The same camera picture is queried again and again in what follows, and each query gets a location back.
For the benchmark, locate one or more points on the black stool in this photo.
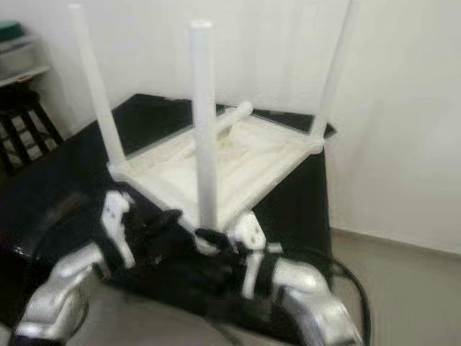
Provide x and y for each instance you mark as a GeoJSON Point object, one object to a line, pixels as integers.
{"type": "Point", "coordinates": [25, 122]}

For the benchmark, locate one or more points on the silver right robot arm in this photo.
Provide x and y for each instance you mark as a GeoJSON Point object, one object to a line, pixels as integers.
{"type": "Point", "coordinates": [310, 303]}

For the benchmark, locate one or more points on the white plastic table leg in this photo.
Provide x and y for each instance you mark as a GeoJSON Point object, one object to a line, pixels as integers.
{"type": "Point", "coordinates": [97, 94]}
{"type": "Point", "coordinates": [216, 130]}
{"type": "Point", "coordinates": [335, 65]}
{"type": "Point", "coordinates": [204, 122]}

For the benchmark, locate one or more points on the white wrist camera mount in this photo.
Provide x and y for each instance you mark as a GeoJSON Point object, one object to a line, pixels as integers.
{"type": "Point", "coordinates": [248, 234]}
{"type": "Point", "coordinates": [117, 225]}

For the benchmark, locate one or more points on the white plastic children table top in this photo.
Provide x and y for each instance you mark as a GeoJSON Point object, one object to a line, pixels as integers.
{"type": "Point", "coordinates": [245, 166]}

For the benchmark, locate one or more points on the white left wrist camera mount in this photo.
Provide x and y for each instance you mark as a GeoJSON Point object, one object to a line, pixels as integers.
{"type": "Point", "coordinates": [117, 225]}

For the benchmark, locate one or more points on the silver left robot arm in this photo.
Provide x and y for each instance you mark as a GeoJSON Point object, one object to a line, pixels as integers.
{"type": "Point", "coordinates": [57, 295]}

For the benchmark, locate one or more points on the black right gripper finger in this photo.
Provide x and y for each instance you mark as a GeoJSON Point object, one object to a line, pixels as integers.
{"type": "Point", "coordinates": [215, 240]}

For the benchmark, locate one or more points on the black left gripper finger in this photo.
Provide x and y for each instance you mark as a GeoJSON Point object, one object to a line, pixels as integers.
{"type": "Point", "coordinates": [164, 222]}

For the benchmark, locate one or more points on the black tablecloth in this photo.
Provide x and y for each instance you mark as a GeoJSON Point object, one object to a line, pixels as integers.
{"type": "Point", "coordinates": [57, 194]}

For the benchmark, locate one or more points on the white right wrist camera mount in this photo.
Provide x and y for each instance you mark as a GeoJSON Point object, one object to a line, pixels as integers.
{"type": "Point", "coordinates": [248, 234]}

